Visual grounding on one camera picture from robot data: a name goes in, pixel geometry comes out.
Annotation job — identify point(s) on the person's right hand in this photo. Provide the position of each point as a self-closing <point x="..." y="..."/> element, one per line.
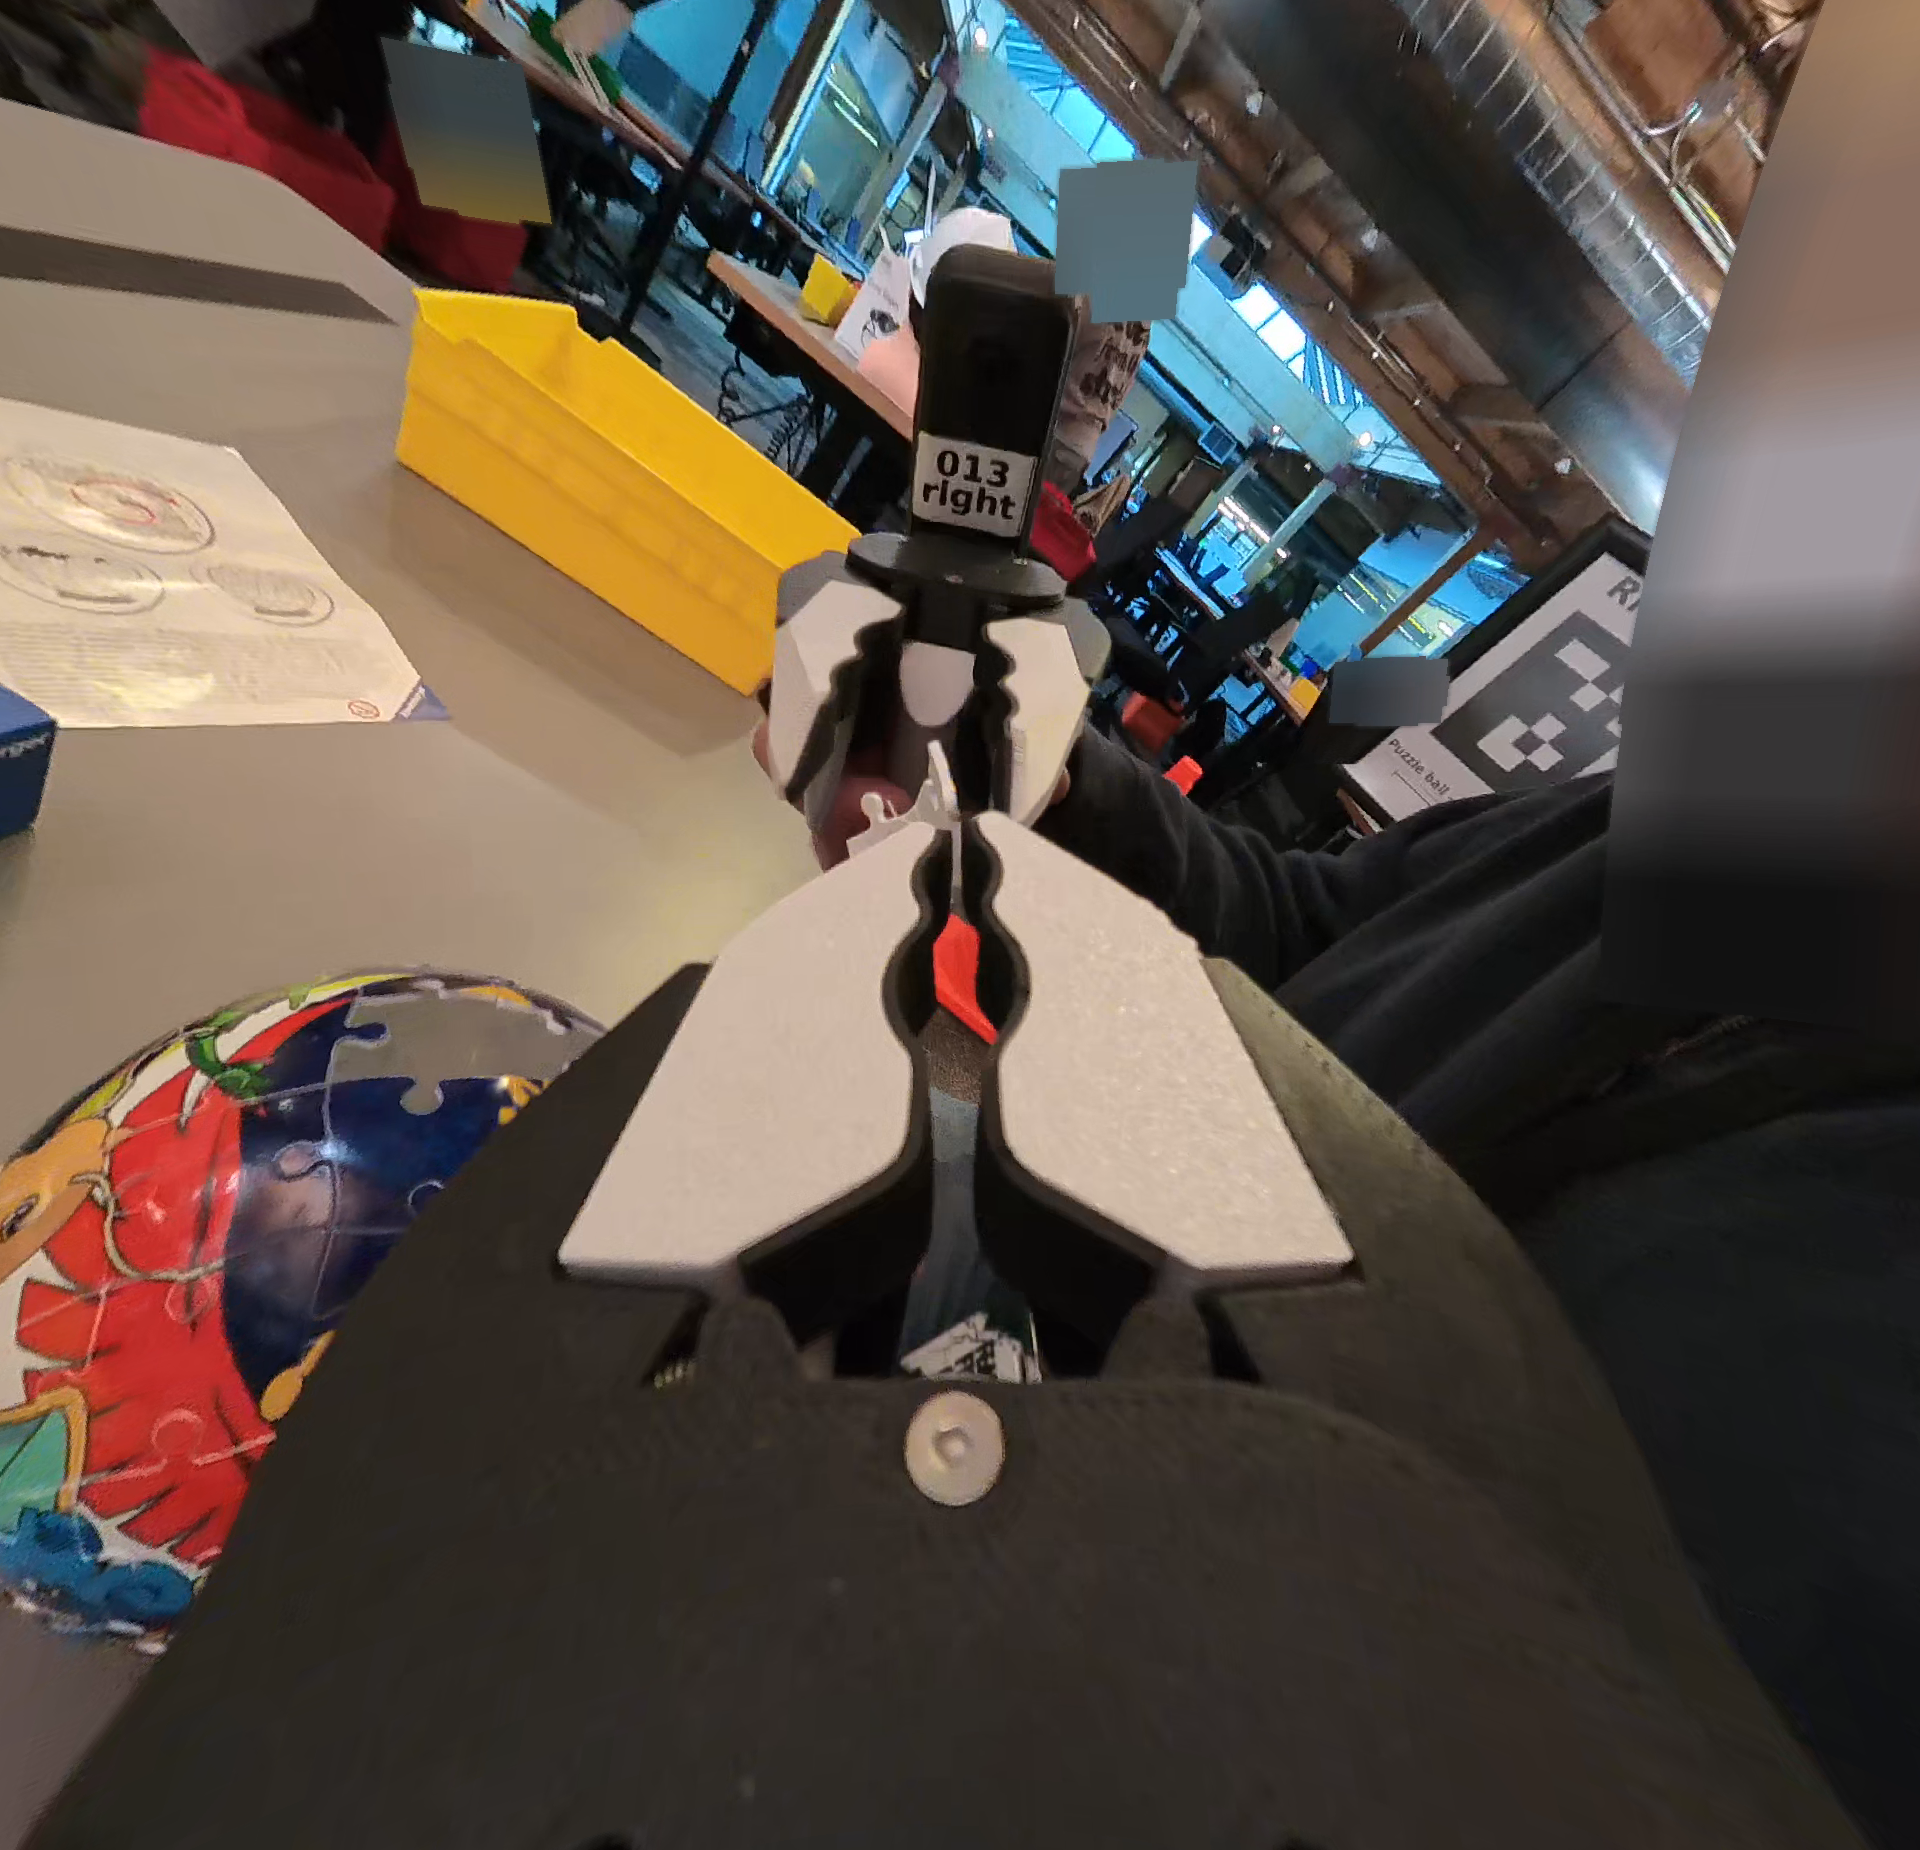
<point x="883" y="802"/>

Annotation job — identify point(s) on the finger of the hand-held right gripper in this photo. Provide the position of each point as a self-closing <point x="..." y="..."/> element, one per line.
<point x="1043" y="711"/>
<point x="812" y="663"/>

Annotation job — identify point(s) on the red puzzle piece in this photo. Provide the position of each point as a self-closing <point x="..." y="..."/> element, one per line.
<point x="962" y="972"/>

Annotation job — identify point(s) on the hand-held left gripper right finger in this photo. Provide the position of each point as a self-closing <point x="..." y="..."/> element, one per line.
<point x="1153" y="1099"/>

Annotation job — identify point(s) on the colourful puzzle ball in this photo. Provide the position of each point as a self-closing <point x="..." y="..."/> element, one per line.
<point x="179" y="1281"/>

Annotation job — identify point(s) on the yellow plastic bin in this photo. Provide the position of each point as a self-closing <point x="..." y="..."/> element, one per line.
<point x="599" y="485"/>

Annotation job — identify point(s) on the wooden background table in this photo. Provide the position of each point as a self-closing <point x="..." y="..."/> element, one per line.
<point x="781" y="312"/>

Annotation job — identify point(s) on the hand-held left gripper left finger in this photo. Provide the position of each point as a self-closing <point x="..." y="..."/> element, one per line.
<point x="766" y="1099"/>

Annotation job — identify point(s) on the red plastic bins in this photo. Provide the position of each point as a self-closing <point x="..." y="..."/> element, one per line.
<point x="270" y="153"/>

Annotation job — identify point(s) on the black-white marker sign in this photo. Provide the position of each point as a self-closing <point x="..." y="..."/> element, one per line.
<point x="1559" y="695"/>

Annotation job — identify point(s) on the small yellow bin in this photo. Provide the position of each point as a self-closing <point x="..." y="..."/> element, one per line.
<point x="826" y="292"/>

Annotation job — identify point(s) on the white instruction sheet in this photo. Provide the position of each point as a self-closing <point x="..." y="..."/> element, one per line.
<point x="166" y="590"/>

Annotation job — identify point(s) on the blue puzzle box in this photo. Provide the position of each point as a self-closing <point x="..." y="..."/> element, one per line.
<point x="17" y="764"/>

